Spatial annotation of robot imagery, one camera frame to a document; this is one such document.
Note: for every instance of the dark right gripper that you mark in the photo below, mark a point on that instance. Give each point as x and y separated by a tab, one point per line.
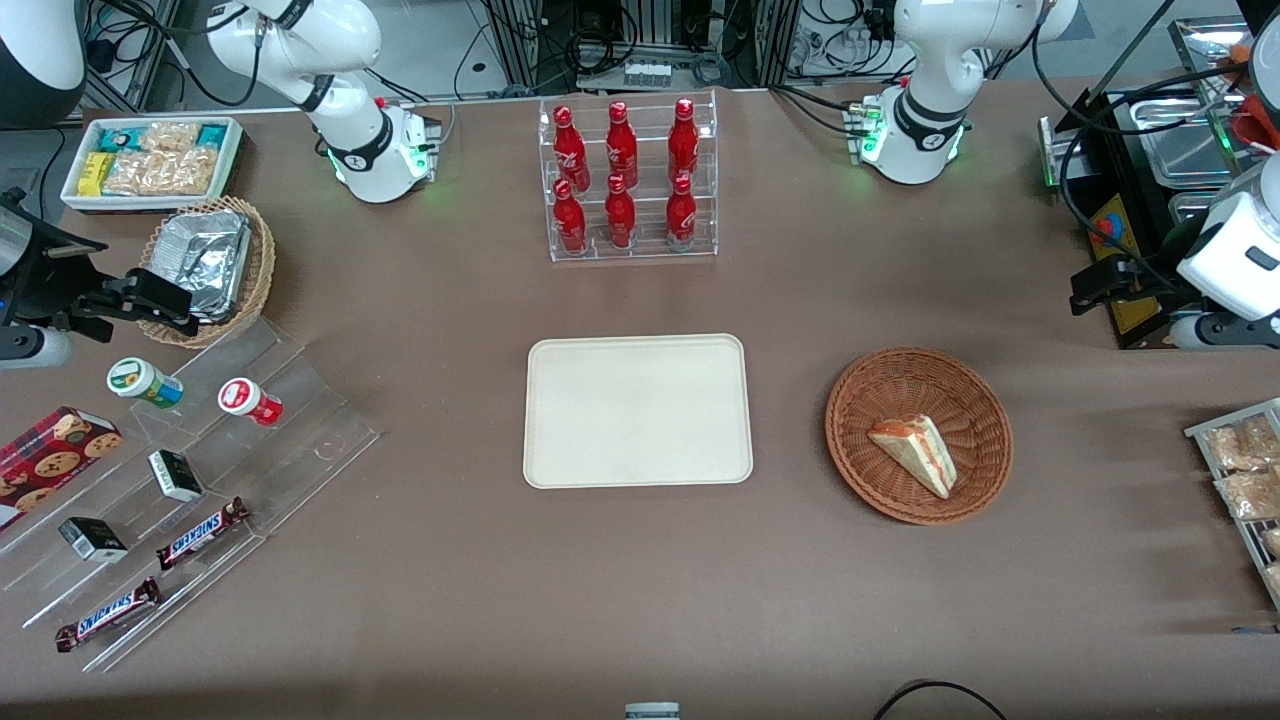
38	280

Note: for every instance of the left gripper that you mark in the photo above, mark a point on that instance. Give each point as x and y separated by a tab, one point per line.
1146	281

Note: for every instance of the triangle sandwich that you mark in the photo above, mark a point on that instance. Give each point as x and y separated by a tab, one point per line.
915	450

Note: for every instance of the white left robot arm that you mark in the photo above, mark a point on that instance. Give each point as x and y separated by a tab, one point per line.
925	110

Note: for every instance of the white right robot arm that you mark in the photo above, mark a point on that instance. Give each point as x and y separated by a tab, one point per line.
350	150

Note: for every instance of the light wicker basket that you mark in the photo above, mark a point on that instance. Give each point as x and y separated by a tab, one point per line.
262	270

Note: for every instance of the brown round wicker basket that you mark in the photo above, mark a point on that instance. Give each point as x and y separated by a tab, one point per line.
920	385

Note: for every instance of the cream plastic tray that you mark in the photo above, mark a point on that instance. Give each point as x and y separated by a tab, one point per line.
640	410

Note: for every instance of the black food warmer appliance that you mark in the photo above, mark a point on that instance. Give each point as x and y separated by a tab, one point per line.
1135	320

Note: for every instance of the red emergency stop button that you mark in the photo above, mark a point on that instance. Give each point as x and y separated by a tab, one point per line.
1107	232

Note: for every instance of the green lid snack cup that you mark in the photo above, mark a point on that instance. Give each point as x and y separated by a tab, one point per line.
140	382

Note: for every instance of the aluminium foil container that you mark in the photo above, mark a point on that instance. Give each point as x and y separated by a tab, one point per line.
205	255

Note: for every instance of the stainless steel pan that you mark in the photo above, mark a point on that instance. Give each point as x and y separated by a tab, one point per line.
1185	145
1195	205

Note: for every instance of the yellow snack packet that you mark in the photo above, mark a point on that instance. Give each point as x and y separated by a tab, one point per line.
95	173

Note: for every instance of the clear bag of crackers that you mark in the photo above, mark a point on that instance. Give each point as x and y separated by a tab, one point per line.
170	137
160	172

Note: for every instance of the red lid snack cup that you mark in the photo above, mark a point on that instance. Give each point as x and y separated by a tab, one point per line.
245	400

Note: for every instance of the red plaid cookie box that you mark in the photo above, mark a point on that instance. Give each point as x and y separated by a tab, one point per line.
50	460

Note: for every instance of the small black box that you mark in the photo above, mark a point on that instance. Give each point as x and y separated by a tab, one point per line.
92	540
176	476

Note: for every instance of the teal snack packet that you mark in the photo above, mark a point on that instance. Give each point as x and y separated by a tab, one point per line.
120	138
212	135

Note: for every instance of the white rectangular snack bin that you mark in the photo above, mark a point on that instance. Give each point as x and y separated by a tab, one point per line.
232	160

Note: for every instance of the clear acrylic stepped display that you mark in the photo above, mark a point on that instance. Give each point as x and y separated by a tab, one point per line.
300	440

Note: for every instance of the clear bag of snacks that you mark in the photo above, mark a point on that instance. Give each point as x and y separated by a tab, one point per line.
1245	445
1250	493

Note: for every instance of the red sausage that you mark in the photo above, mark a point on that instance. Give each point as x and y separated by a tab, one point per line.
1262	120

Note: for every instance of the Snickers chocolate bar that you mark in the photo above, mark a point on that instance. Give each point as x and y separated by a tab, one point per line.
200	535
108	615

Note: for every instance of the clear acrylic bottle rack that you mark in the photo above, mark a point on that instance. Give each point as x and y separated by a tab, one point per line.
700	225

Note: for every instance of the red cola bottle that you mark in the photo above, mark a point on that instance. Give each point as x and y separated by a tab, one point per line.
681	218
569	222
568	150
620	218
621	148
683	140

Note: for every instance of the white power strip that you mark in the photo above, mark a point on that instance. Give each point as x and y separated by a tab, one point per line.
647	74

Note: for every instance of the small grey object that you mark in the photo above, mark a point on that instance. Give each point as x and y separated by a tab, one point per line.
652	712

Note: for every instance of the aluminium frame rack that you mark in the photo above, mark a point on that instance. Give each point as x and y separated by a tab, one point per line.
650	25

